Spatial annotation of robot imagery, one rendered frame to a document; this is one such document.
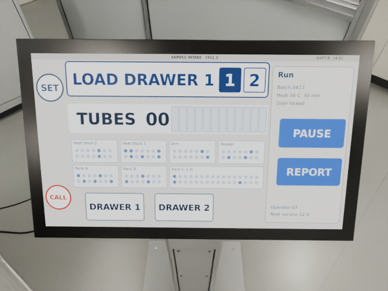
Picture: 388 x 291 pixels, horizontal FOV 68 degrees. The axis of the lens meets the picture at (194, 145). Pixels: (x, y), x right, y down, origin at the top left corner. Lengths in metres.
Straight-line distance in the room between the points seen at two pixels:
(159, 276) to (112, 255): 0.27
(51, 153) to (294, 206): 0.39
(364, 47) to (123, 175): 0.40
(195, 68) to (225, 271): 1.14
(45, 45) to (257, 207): 0.40
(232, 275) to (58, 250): 0.85
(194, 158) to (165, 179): 0.06
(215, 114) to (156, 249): 1.12
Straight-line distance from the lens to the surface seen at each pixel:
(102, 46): 0.46
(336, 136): 0.49
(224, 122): 0.44
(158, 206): 0.47
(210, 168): 0.45
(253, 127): 0.44
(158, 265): 1.46
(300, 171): 0.48
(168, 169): 0.45
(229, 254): 1.47
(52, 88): 0.48
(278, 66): 0.45
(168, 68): 0.44
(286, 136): 0.46
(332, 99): 0.48
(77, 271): 1.58
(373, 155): 2.12
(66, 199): 0.51
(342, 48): 0.49
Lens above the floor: 1.42
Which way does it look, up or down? 50 degrees down
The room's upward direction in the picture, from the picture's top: straight up
